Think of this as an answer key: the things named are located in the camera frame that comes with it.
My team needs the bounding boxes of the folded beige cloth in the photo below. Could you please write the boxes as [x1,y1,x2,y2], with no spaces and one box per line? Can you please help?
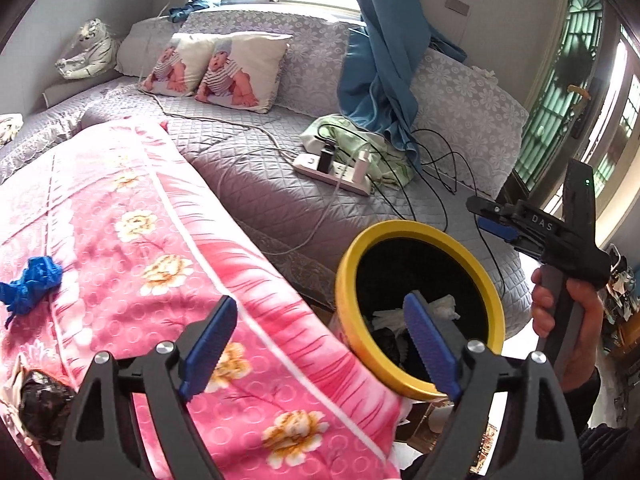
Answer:
[0,114,24,146]

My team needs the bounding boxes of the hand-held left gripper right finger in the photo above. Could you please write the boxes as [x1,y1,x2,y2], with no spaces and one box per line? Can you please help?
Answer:
[402,292,583,480]

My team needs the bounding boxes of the pink floral blanket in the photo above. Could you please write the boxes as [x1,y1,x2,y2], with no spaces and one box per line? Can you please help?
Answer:
[0,117,406,480]

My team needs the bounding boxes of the grey quilted sofa bed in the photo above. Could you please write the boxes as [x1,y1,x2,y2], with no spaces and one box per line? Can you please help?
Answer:
[0,10,531,341]

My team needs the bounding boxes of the black cable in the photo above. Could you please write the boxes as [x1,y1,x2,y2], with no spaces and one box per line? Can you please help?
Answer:
[315,119,508,306]

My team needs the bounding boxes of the small black plastic bag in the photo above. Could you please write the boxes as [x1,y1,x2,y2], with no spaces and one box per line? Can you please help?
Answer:
[370,327,426,367]

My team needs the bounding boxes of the large black plastic bag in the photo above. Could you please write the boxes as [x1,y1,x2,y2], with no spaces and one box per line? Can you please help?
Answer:
[20,370,76,443]

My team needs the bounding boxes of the person's right hand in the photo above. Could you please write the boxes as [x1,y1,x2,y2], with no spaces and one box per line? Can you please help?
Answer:
[530,266,606,392]

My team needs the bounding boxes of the grey bolster pillow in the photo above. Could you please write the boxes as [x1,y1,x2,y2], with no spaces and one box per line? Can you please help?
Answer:
[42,76,123,109]

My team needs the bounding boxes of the baby print pillow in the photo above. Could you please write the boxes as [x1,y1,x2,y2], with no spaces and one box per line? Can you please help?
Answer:
[140,32,221,97]
[195,34,293,113]

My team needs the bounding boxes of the white cable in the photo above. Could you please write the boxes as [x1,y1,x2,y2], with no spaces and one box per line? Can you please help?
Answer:
[142,74,371,256]

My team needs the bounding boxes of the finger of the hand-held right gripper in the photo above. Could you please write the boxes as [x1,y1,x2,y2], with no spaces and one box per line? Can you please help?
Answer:
[466,196,523,221]
[475,216,523,247]

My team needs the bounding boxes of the person's right forearm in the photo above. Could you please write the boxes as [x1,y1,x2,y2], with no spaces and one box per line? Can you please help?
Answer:
[560,367,640,480]

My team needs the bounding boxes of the long blue curtain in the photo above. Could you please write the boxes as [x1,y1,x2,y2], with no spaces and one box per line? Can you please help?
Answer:
[337,0,468,171]

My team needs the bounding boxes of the green metal door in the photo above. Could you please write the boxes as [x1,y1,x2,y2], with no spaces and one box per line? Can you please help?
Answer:
[515,0,606,193]

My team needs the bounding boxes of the white tiger plush toy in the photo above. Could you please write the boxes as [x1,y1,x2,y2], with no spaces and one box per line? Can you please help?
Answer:
[55,19,121,80]

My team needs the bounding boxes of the white power strip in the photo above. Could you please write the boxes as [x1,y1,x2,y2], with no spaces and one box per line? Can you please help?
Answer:
[292,152,373,196]

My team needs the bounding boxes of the yellow trash bin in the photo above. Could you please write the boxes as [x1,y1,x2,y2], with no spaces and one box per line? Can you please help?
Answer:
[335,220,506,402]

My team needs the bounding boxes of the white tissue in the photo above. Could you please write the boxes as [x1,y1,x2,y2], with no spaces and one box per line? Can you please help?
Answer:
[372,296,461,332]

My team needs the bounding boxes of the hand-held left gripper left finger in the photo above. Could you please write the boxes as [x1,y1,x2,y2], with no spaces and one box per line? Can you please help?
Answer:
[59,295,238,480]

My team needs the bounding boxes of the light green cloth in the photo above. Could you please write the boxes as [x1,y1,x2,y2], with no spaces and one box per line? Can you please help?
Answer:
[300,115,416,188]

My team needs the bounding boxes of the black charger plug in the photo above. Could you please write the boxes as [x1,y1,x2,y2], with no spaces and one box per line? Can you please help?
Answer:
[317,142,337,173]

